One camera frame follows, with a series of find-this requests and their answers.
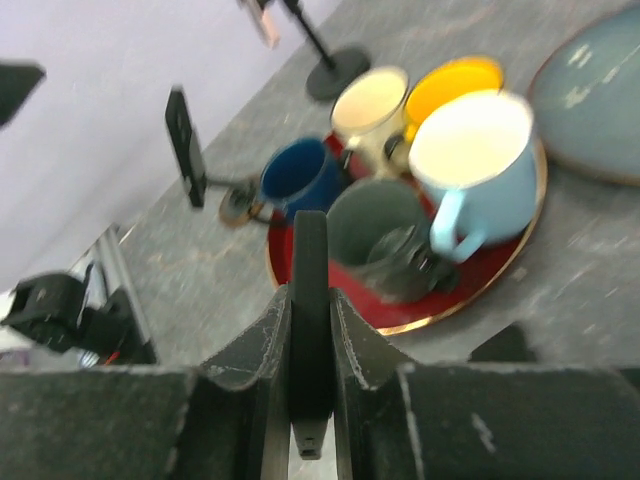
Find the light blue mug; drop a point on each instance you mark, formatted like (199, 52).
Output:
(475, 158)

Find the grey-green ceramic mug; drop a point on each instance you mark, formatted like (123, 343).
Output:
(379, 230)

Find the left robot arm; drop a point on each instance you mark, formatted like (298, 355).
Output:
(52, 310)

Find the cream ceramic mug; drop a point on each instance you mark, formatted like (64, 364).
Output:
(368, 113)

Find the yellow ceramic mug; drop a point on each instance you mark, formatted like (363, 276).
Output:
(446, 83)

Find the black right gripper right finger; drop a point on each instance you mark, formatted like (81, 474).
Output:
(396, 418)

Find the round red tray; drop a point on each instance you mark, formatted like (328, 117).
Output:
(409, 308)

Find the phone on wooden-base stand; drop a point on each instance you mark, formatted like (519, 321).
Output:
(186, 147)

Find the black phone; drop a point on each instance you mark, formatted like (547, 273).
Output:
(311, 383)

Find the black round-base phone stand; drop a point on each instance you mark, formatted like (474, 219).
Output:
(335, 69)

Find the black folding phone stand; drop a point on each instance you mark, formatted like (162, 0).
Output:
(509, 345)

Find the teal ceramic plate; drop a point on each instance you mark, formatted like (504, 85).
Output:
(586, 99)

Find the dark blue mug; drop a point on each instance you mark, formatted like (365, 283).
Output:
(304, 175)

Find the phone in pink case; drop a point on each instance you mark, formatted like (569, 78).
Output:
(262, 20)

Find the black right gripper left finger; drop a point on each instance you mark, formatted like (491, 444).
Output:
(226, 419)

